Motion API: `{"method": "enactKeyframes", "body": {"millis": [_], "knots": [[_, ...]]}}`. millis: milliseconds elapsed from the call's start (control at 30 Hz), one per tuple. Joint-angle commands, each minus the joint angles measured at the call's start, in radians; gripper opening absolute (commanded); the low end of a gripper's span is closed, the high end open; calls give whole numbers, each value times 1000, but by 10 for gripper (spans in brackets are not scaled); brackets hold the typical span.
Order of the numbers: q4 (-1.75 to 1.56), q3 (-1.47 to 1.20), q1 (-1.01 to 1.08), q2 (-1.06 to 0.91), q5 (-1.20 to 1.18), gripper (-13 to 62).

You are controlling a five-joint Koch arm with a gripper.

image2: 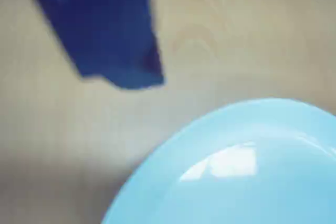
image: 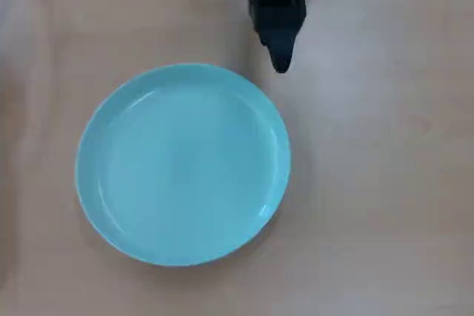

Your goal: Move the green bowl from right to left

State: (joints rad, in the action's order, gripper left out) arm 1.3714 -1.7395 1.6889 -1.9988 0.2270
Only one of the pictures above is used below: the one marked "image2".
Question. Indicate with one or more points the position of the light blue-green plastic bowl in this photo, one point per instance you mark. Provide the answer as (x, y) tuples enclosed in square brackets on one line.
[(236, 171)]

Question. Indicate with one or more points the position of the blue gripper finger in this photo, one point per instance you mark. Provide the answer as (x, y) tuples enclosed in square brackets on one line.
[(99, 30)]

